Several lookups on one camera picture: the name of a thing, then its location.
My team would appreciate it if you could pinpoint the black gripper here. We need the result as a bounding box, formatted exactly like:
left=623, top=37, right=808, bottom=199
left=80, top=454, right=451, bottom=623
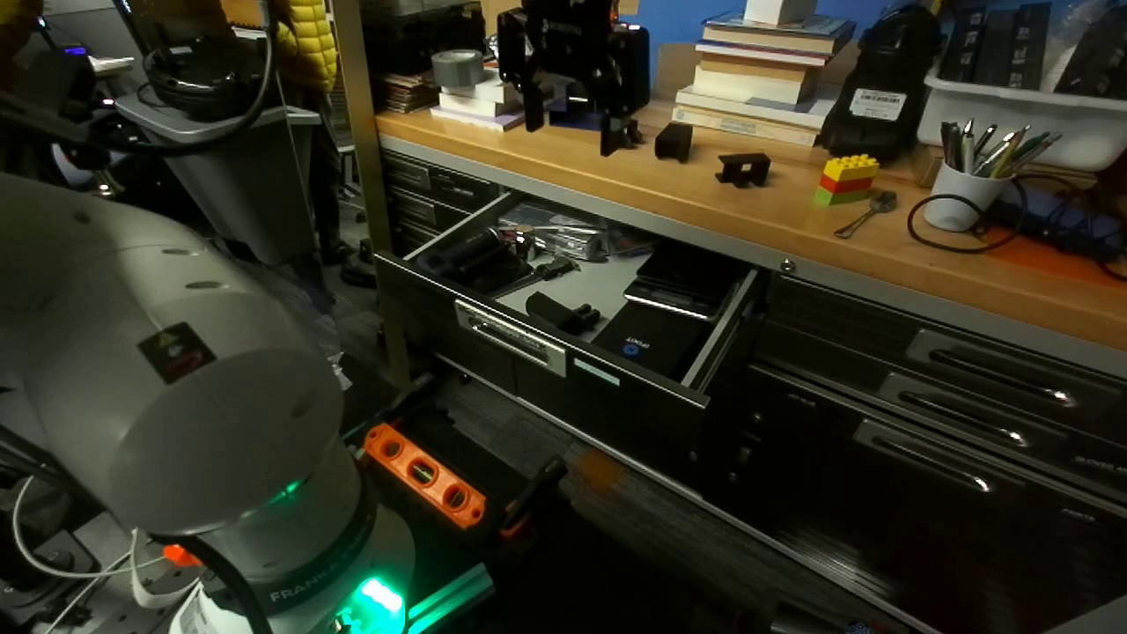
left=498, top=5, right=656, bottom=140

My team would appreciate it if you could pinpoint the small black clip block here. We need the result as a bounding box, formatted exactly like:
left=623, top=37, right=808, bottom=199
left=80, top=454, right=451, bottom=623
left=599, top=116, right=650, bottom=158

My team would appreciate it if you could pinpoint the small black clamp bracket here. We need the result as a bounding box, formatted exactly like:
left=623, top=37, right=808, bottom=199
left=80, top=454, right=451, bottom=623
left=717, top=147, right=775, bottom=190

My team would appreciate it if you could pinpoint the black tool cabinet drawer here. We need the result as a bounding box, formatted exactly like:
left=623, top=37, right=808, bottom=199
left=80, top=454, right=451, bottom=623
left=370, top=185, right=767, bottom=477

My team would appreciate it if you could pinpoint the white foam board stack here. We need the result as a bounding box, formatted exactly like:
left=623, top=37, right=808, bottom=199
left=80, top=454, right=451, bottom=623
left=426, top=66, right=530, bottom=134

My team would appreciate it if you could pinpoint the clear plastic tool bag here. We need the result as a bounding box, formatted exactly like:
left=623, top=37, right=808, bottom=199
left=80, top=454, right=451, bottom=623
left=490, top=196, right=615, bottom=267

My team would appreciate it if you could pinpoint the dark folder stack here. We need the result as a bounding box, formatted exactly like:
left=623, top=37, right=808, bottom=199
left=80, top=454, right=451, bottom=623
left=381, top=70, right=442, bottom=116

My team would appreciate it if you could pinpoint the dark blue flashlight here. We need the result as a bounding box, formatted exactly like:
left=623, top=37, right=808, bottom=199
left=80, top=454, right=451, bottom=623
left=433, top=224, right=531, bottom=291

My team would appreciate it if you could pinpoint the stack of books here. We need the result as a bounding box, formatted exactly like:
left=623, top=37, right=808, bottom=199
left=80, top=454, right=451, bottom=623
left=671, top=12, right=860, bottom=136

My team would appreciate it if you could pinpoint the black tablet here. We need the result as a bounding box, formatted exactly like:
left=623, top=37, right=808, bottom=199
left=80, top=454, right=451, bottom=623
left=629, top=240, right=755, bottom=320

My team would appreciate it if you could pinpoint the black rounded flat object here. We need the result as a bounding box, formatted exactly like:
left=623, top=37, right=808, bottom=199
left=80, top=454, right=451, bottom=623
left=527, top=291, right=605, bottom=340

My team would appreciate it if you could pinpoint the small white box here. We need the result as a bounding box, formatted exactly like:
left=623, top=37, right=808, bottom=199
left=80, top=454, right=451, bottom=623
left=745, top=0, right=822, bottom=30

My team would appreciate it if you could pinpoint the black box blue logo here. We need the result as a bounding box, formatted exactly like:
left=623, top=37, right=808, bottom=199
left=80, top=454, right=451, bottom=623
left=592, top=294, right=707, bottom=381

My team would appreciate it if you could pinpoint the yellow puffer jacket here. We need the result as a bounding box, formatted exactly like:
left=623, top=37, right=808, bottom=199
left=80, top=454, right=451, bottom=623
left=269, top=0, right=345, bottom=92

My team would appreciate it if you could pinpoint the yellow red green lego stack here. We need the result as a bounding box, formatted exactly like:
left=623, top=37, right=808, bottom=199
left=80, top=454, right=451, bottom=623
left=814, top=150, right=885, bottom=208

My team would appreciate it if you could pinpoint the black pouch white label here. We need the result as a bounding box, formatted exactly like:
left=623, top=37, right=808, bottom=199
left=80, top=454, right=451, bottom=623
left=818, top=2, right=946, bottom=164

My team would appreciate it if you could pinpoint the small black key tool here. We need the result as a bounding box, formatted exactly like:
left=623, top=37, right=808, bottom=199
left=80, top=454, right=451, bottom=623
left=834, top=185, right=903, bottom=244

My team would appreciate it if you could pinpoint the grey trash bin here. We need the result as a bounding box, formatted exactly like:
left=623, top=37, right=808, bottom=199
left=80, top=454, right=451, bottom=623
left=117, top=86, right=329, bottom=267

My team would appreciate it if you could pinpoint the black orange clamp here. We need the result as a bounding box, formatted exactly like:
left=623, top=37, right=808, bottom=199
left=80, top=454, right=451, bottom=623
left=498, top=454, right=572, bottom=545

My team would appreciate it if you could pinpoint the white pen cup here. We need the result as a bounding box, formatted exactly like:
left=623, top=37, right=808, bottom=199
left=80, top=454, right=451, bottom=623
left=922, top=158, right=1016, bottom=234

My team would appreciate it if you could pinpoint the orange spirit level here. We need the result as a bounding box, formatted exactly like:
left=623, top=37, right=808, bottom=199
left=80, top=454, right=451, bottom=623
left=361, top=419, right=490, bottom=533

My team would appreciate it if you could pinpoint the black tool cabinet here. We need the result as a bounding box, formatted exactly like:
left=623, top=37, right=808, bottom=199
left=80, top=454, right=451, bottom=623
left=374, top=134, right=1127, bottom=634

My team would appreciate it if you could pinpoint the white plastic bin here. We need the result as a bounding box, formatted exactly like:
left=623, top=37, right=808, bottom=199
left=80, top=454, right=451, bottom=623
left=917, top=66, right=1127, bottom=171

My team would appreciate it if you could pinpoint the wooden post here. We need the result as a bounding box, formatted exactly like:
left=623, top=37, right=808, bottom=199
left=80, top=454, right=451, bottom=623
left=332, top=0, right=415, bottom=390

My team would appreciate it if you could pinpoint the black looped cable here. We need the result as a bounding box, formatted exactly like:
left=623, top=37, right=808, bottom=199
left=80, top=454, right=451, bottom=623
left=907, top=185, right=1027, bottom=255

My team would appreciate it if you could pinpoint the dark cable bundle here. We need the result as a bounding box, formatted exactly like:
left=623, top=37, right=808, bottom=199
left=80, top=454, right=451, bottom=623
left=996, top=171, right=1127, bottom=285

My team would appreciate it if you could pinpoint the black drawer chrome handle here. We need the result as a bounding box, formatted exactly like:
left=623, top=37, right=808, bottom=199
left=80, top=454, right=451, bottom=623
left=755, top=348, right=1127, bottom=486
left=751, top=397, right=1127, bottom=538
left=767, top=274, right=1127, bottom=443

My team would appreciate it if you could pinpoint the black base cable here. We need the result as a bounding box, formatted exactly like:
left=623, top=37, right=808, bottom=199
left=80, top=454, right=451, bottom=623
left=161, top=524, right=278, bottom=634

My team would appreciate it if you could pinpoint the white base cable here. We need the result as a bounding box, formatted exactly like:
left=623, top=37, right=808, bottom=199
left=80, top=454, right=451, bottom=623
left=8, top=461, right=179, bottom=611

